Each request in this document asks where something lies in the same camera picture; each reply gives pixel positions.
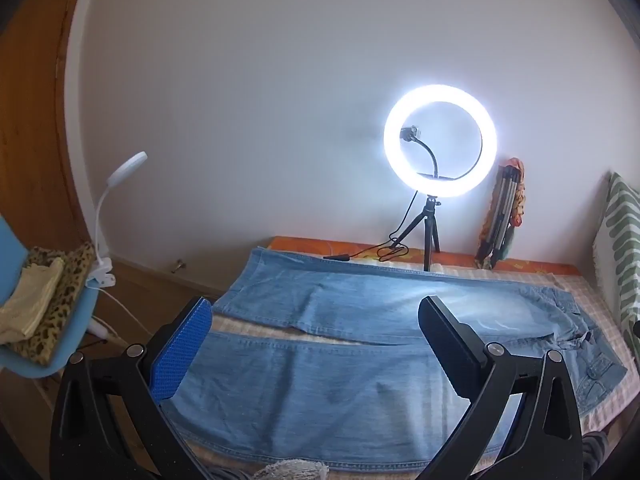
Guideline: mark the black mini tripod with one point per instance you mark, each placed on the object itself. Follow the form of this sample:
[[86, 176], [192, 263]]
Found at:
[[431, 239]]

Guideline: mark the folded silver tripod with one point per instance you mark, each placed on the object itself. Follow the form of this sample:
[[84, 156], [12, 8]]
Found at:
[[498, 219]]

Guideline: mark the blue denim jeans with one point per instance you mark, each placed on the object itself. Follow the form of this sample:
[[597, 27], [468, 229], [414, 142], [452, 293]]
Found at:
[[350, 339]]

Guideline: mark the light blue chair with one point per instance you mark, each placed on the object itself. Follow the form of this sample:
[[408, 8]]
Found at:
[[13, 256]]

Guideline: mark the left hand white glove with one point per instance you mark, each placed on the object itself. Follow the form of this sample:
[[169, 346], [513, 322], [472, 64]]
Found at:
[[293, 470]]

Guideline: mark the orange floral cloth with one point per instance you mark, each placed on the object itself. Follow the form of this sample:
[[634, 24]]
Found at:
[[518, 210]]

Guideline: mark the wooden door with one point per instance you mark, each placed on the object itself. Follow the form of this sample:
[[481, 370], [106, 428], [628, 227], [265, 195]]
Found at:
[[38, 193]]

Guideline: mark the white ring light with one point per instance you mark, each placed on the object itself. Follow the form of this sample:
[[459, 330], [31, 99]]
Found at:
[[456, 126]]

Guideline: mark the phone holder gooseneck clamp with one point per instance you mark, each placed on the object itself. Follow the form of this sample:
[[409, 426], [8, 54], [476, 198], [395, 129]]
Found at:
[[420, 156]]

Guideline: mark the plaid bed cover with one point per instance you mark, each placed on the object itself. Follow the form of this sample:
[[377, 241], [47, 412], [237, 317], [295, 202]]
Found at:
[[595, 319]]

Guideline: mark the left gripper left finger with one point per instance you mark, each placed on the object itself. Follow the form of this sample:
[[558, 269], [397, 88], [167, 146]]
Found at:
[[108, 421]]

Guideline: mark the green leaf pattern pillow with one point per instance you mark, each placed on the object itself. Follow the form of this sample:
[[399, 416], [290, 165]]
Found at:
[[616, 258]]

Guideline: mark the leopard print cloth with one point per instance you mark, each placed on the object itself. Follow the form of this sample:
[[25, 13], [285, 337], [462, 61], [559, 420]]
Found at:
[[39, 348]]

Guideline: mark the cream folded cloth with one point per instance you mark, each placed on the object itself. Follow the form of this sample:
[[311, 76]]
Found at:
[[22, 312]]

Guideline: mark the white clip desk lamp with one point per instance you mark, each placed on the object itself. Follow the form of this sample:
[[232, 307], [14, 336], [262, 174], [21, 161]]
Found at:
[[101, 278]]

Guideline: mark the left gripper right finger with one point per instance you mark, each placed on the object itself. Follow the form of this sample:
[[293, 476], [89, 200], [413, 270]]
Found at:
[[544, 440]]

